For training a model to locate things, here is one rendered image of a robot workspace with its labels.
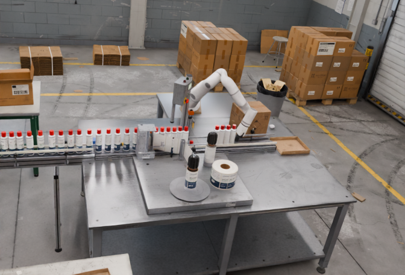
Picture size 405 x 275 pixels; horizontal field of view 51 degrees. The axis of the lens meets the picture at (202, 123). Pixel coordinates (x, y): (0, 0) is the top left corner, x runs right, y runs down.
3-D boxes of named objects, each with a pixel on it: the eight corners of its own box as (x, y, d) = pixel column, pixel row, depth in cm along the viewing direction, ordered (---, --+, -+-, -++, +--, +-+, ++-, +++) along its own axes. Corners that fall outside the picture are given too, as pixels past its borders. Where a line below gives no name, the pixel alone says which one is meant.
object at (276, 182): (88, 230, 278) (88, 227, 277) (78, 122, 403) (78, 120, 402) (356, 202, 344) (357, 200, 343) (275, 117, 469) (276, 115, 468)
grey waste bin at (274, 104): (257, 131, 612) (266, 91, 584) (246, 117, 647) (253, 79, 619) (283, 129, 626) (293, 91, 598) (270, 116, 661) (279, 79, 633)
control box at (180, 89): (172, 103, 354) (173, 82, 345) (179, 96, 368) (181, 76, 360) (183, 106, 351) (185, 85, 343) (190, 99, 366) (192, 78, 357)
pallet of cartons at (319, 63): (298, 107, 706) (315, 40, 654) (274, 87, 776) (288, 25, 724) (356, 105, 750) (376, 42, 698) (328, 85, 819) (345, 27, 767)
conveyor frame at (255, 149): (94, 160, 346) (94, 155, 344) (93, 152, 355) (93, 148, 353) (275, 151, 399) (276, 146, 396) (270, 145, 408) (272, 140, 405)
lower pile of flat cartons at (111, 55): (93, 65, 757) (93, 53, 747) (92, 55, 802) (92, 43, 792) (130, 66, 775) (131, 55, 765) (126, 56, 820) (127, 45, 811)
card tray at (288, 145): (281, 154, 393) (282, 151, 391) (269, 140, 415) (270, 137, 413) (309, 153, 402) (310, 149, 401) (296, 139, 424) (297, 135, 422)
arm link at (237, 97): (229, 90, 382) (246, 117, 390) (229, 96, 367) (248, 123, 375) (237, 85, 380) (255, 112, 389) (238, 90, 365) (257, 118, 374)
